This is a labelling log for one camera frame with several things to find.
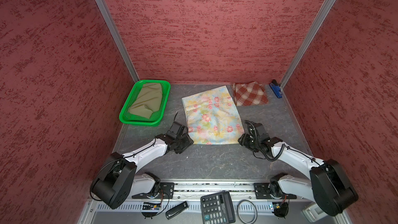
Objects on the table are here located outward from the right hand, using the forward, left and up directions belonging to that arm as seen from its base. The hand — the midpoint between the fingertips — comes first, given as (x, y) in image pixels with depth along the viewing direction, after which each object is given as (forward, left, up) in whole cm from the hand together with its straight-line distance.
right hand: (240, 144), depth 88 cm
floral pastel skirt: (+19, +15, +1) cm, 24 cm away
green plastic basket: (+20, +52, +1) cm, 56 cm away
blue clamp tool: (+44, -36, 0) cm, 57 cm away
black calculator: (-30, +16, +1) cm, 34 cm away
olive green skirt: (+30, +58, +6) cm, 66 cm away
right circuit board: (-31, -13, -3) cm, 34 cm away
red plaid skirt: (+39, -15, +1) cm, 42 cm away
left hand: (-1, +29, +1) cm, 29 cm away
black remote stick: (-30, +35, +3) cm, 46 cm away
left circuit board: (-28, +49, -4) cm, 56 cm away
